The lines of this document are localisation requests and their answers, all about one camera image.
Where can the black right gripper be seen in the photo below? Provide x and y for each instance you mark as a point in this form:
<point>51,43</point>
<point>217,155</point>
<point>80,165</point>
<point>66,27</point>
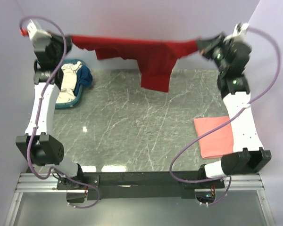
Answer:
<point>206,47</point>

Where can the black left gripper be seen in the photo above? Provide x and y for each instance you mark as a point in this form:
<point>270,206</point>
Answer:
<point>58,39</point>

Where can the red t shirt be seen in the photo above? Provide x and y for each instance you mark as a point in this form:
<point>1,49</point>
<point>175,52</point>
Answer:
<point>155,58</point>

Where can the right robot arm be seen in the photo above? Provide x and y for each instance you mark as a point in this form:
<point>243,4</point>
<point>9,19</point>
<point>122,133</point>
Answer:
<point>249,156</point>

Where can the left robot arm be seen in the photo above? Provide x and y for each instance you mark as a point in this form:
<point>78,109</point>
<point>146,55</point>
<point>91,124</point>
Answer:
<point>38,145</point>

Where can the cream white t shirt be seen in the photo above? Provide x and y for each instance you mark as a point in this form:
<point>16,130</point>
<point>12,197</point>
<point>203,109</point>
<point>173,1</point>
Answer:
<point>69,82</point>

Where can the blue t shirt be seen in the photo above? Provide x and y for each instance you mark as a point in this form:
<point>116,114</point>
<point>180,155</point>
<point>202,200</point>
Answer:
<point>84,78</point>

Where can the teal laundry basket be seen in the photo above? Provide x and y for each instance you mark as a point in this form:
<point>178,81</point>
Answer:
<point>77,98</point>

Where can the folded pink t shirt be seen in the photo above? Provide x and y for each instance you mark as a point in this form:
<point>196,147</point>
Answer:
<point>218,143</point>

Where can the black base beam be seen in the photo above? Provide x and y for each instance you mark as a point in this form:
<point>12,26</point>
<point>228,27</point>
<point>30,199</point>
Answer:
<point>158,184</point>

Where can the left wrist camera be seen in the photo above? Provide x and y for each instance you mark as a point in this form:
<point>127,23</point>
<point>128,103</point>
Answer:
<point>33,30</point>

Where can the aluminium rail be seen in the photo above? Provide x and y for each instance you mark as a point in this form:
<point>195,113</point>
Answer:
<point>28,182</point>

